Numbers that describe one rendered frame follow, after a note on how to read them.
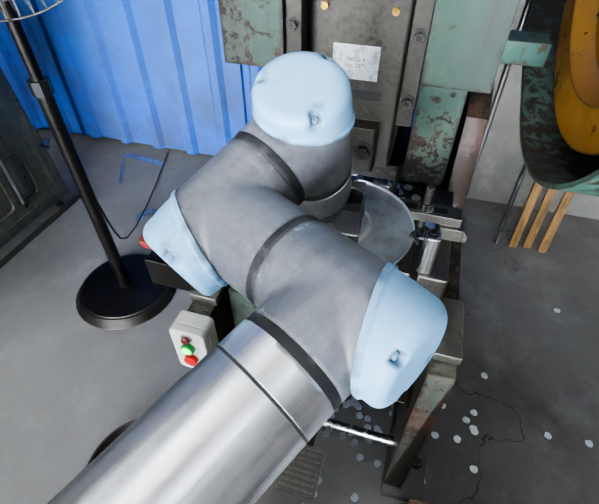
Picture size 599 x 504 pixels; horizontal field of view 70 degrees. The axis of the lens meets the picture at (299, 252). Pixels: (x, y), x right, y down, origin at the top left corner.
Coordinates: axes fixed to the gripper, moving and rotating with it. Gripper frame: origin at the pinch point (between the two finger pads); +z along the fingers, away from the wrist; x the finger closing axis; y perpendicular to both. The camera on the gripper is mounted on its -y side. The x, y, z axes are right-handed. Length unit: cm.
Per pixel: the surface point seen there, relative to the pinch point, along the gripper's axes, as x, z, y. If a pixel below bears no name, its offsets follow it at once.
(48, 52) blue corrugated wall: 124, 97, -173
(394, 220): 15.6, 16.6, 12.1
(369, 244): 8.6, 13.3, 8.2
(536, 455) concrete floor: -19, 87, 65
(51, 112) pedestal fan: 39, 28, -83
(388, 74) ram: 27.8, -7.7, 7.1
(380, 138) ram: 23.3, 2.1, 7.3
